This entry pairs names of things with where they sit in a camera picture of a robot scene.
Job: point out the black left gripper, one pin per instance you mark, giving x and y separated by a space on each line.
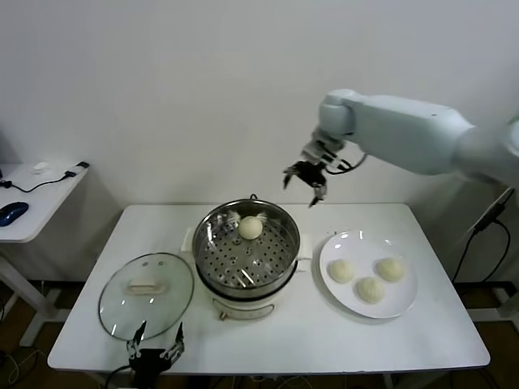
149 361

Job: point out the steel steamer pot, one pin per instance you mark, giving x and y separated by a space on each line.
243 310

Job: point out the stainless steel steamer basket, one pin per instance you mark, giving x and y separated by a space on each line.
284 259

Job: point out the white steamed baozi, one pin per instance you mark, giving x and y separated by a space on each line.
390 268
341 270
249 227
370 289

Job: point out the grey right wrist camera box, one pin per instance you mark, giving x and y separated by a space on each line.
320 149

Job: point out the white round plate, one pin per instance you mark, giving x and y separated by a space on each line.
399 300

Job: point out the blue computer mouse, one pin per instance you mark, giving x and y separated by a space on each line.
13 212

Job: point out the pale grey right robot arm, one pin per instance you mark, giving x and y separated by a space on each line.
405 129

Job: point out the white side desk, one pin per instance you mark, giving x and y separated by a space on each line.
40 202
482 259

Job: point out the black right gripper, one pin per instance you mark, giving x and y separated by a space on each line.
310 173

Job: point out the small white desk object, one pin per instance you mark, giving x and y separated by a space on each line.
39 167

